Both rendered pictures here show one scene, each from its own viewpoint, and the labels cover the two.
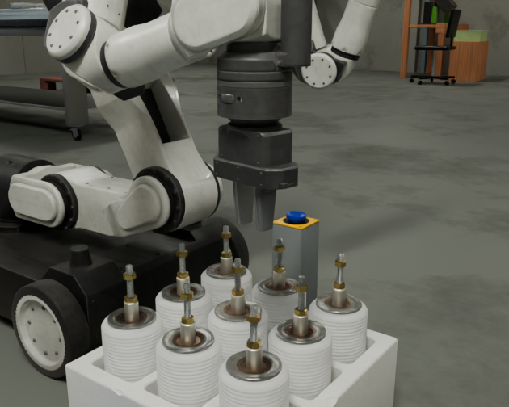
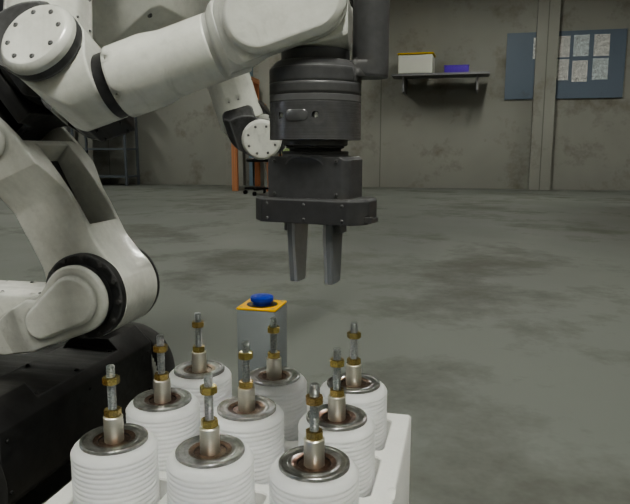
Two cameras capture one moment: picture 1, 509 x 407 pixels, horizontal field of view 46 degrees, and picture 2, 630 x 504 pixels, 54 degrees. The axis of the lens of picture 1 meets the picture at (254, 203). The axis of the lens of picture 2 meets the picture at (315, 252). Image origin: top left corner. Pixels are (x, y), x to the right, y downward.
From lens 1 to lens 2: 30 cm
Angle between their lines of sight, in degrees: 23
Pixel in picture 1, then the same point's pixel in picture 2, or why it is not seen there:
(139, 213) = (63, 314)
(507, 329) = (458, 401)
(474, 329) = (429, 406)
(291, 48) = (372, 53)
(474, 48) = not seen: hidden behind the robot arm
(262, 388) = (341, 487)
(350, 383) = (397, 469)
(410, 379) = not seen: hidden behind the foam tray
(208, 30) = (278, 25)
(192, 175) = (129, 262)
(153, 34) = (179, 39)
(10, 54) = not seen: outside the picture
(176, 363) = (209, 482)
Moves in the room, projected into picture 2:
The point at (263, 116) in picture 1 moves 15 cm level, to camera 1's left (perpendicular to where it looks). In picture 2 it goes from (343, 135) to (178, 134)
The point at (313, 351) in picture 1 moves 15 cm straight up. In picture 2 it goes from (364, 436) to (365, 313)
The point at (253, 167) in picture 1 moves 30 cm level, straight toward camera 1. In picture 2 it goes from (329, 200) to (576, 245)
